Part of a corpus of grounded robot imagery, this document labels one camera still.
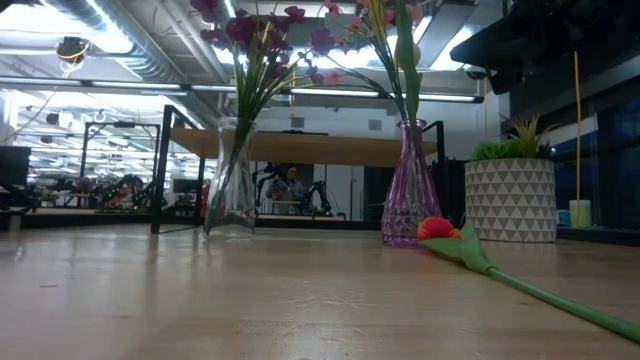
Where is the person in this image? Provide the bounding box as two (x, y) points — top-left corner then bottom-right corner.
(265, 166), (306, 216)

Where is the yellow extension cable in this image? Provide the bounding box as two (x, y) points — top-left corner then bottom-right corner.
(572, 49), (585, 229)

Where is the pink blossom flower bunch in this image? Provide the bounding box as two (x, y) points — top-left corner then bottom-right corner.
(319, 0), (426, 121)

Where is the pink glass vase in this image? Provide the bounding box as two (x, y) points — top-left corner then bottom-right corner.
(380, 118), (443, 249)

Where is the clear glass vase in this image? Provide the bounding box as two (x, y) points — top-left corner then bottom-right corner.
(203, 116), (258, 238)

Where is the succulent in triangle-patterned pot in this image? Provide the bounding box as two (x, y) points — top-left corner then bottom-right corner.
(463, 113), (558, 244)

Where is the wooden shelf with black legs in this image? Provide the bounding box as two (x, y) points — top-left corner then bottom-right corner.
(150, 104), (446, 235)

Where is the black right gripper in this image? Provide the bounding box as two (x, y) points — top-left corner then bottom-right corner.
(449, 0), (551, 96)

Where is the pale green cup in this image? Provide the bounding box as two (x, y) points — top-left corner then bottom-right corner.
(568, 199), (593, 229)

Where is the black monitor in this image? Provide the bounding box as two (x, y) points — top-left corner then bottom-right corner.
(0, 145), (33, 187)

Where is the ceiling dome camera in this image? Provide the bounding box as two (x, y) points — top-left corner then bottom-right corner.
(54, 35), (91, 65)

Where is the long ceiling light bar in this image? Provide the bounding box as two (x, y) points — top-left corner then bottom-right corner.
(0, 74), (486, 105)

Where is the purple artificial flower bunch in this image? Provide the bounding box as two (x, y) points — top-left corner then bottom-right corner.
(189, 0), (347, 151)

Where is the orange artificial tulip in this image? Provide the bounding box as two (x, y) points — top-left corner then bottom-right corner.
(416, 216), (640, 344)

